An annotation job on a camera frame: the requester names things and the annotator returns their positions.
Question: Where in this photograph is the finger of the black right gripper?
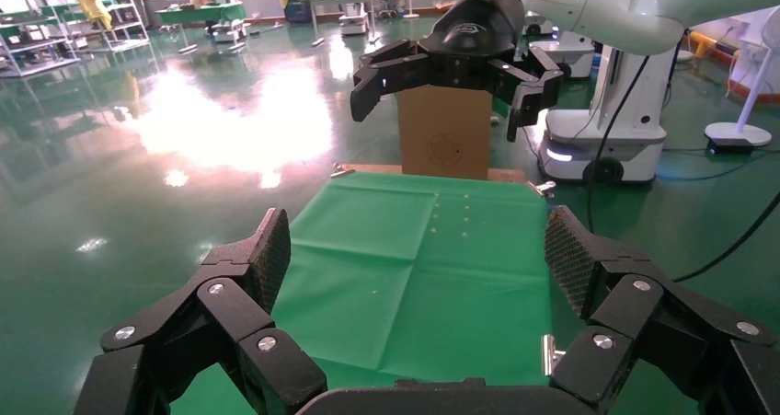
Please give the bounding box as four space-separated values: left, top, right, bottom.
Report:
544 204 780 415
73 207 328 415

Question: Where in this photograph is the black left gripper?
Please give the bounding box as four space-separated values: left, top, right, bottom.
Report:
350 0 565 144

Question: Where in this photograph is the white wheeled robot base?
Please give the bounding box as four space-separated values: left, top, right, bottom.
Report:
539 40 670 185

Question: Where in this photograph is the large open brown carton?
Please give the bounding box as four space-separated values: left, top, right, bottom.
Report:
397 85 494 180

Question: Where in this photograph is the black flat box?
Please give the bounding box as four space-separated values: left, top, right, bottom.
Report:
706 137 755 156

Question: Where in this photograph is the green table cloth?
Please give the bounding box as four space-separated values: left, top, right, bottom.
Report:
170 171 571 415

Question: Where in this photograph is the green covered table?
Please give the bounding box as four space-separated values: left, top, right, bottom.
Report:
155 2 248 53

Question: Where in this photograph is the yellow hanging garment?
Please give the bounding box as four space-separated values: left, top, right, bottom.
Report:
70 0 114 32

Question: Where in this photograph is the metal shelf rack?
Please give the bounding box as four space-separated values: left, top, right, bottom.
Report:
0 0 151 78

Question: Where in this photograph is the black thick cable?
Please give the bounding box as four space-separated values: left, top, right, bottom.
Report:
672 190 780 283

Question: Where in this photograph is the black hanging cable loop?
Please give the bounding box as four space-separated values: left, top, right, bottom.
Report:
584 55 650 236

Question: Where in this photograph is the white pedestal fan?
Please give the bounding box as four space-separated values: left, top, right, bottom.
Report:
704 6 780 148

